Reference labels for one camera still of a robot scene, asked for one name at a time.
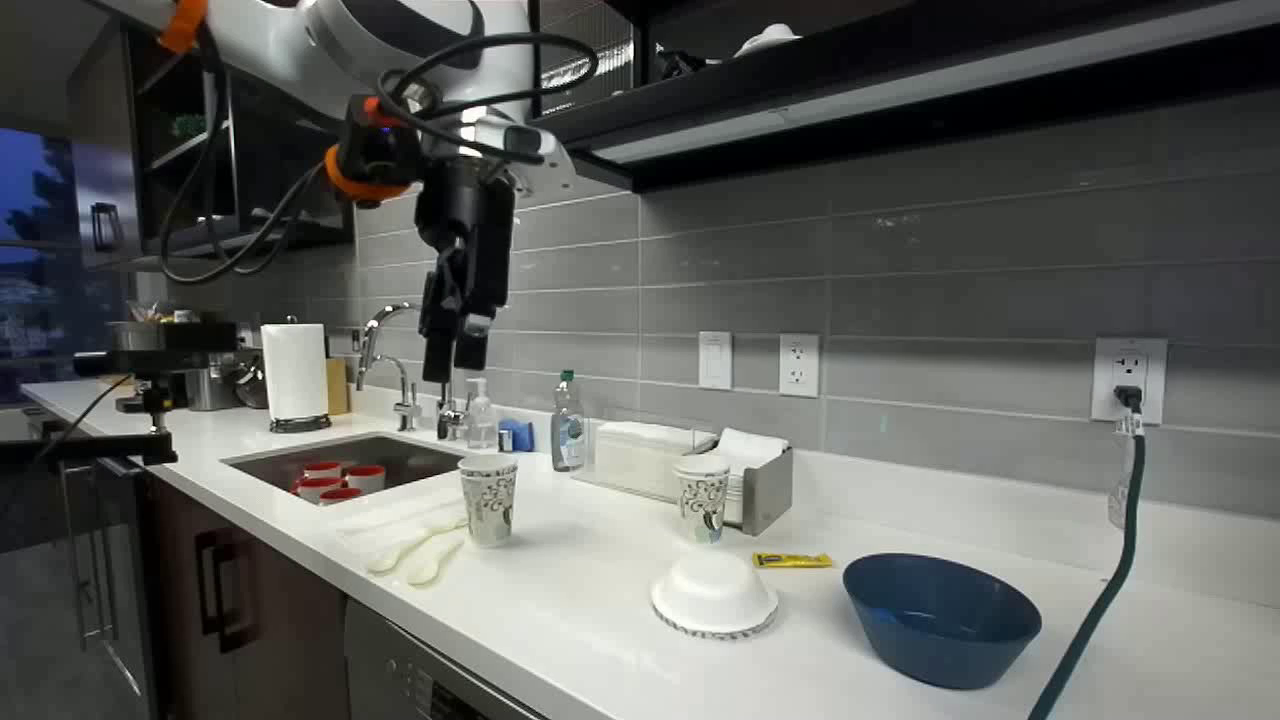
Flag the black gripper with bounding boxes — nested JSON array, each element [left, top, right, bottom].
[[413, 155, 520, 390]]

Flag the patterned paper cup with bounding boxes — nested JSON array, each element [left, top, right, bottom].
[[455, 448, 526, 475], [462, 466, 520, 554]]

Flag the chrome kitchen faucet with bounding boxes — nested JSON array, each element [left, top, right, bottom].
[[349, 298, 428, 436]]

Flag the steel kitchen sink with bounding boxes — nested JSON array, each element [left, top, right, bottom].
[[221, 431, 467, 508]]

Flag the white mug on counter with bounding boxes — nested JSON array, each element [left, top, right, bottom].
[[671, 454, 736, 550]]

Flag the clear soap bottle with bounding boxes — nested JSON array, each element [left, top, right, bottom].
[[462, 371, 503, 460]]

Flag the brown wooden block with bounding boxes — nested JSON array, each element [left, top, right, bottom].
[[323, 355, 358, 419]]

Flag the clear bottle with green cap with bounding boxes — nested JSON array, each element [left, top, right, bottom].
[[549, 369, 588, 475]]

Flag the white paper towel roll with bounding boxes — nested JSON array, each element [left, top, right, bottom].
[[256, 317, 335, 436]]

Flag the white plastic spoon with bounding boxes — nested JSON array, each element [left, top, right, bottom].
[[405, 530, 474, 594], [364, 520, 466, 581]]

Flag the steel coffee machine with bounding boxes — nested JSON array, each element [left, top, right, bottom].
[[110, 301, 267, 418]]

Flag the dark base cabinet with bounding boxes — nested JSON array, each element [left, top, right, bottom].
[[52, 454, 358, 720]]

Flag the steel dishwasher front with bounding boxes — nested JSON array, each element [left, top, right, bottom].
[[339, 596, 545, 720]]

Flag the napkin dispenser box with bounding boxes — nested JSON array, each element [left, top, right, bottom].
[[588, 419, 800, 540]]

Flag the white upside-down bowl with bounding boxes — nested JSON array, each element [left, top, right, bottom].
[[647, 545, 783, 641]]

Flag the small yellow packet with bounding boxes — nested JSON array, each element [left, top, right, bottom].
[[753, 550, 835, 575]]

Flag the dark overhead shelf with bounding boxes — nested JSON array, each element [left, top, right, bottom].
[[533, 0, 1280, 197]]

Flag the dark blue bowl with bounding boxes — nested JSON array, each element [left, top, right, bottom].
[[842, 554, 1048, 697]]

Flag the white outlet with plug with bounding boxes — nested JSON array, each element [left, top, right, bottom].
[[1089, 336, 1174, 430]]

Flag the thin black cable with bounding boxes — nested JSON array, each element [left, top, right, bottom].
[[158, 54, 331, 292]]

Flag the white blank wall plate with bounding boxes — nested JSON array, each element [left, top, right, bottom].
[[696, 329, 736, 391]]

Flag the dark upper wall cabinet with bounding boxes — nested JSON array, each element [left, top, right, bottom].
[[63, 18, 358, 263]]

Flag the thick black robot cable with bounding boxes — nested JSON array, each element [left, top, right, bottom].
[[376, 28, 606, 174]]

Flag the black camera stand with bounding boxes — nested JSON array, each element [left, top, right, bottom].
[[0, 346, 183, 474]]

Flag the white wall outlet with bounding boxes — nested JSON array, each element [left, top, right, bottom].
[[775, 332, 823, 399]]

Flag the green power cable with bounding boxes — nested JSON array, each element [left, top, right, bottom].
[[1026, 414, 1154, 720]]

